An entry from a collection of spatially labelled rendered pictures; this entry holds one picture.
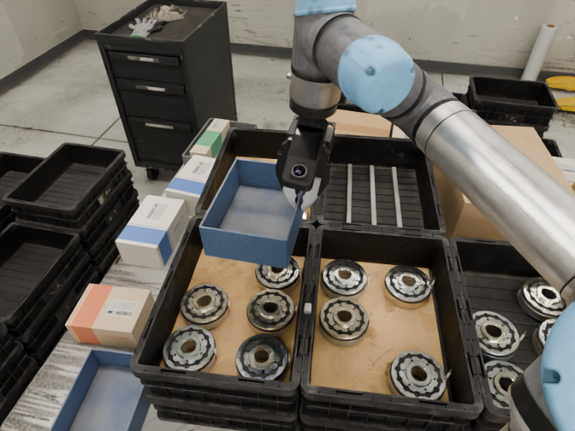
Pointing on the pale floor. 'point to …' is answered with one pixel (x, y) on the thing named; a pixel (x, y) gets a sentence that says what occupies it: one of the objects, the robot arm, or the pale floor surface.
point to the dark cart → (169, 79)
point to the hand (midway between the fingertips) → (299, 206)
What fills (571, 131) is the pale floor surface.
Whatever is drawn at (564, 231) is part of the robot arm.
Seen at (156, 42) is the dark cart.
